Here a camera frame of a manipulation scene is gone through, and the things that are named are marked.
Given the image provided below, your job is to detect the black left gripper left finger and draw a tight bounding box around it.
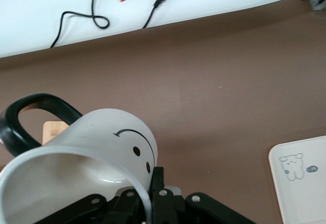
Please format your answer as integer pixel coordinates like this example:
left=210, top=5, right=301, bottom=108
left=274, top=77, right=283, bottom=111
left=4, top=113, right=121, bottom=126
left=33, top=188, right=150, bottom=224

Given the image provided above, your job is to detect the white rectangular Rabbit tray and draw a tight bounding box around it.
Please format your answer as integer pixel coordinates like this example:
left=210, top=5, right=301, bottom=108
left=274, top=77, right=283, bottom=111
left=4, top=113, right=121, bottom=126
left=268, top=135, right=326, bottom=224

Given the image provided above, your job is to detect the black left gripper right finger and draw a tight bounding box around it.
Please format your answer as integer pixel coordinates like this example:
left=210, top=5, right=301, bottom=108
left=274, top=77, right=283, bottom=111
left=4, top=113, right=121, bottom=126
left=146, top=166, right=255, bottom=224

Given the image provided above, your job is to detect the white smiley cup black handle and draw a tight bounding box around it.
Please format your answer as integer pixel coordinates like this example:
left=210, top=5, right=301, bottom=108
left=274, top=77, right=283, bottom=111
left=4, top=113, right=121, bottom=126
left=0, top=93, right=158, bottom=224

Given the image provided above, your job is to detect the silver table bracket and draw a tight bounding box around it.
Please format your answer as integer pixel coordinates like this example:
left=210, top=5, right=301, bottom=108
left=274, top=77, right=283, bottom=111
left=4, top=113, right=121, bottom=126
left=302, top=0, right=326, bottom=11

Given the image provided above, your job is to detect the wooden cup rack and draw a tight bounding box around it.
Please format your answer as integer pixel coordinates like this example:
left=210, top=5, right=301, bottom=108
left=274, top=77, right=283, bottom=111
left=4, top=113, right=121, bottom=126
left=42, top=121, right=71, bottom=146

